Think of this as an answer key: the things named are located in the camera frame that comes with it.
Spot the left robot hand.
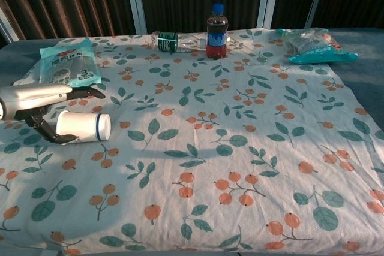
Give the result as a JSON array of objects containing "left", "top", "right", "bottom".
[{"left": 0, "top": 83, "right": 106, "bottom": 146}]

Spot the white paper cup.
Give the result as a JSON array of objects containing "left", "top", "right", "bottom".
[{"left": 56, "top": 110, "right": 112, "bottom": 144}]

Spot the teal snack package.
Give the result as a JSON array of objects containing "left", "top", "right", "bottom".
[{"left": 39, "top": 37, "right": 103, "bottom": 87}]

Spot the dark brown curtain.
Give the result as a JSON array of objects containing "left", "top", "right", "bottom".
[{"left": 0, "top": 0, "right": 384, "bottom": 47}]

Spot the clear bottle with green label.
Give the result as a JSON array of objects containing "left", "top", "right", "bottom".
[{"left": 150, "top": 31, "right": 208, "bottom": 54}]

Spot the floral print tablecloth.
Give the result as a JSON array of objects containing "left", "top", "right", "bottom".
[{"left": 0, "top": 28, "right": 384, "bottom": 256}]

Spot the cola bottle with blue cap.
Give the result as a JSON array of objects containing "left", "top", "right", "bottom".
[{"left": 205, "top": 2, "right": 229, "bottom": 60}]

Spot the teal and clear snack bag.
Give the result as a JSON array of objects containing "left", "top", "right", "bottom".
[{"left": 275, "top": 27, "right": 359, "bottom": 65}]

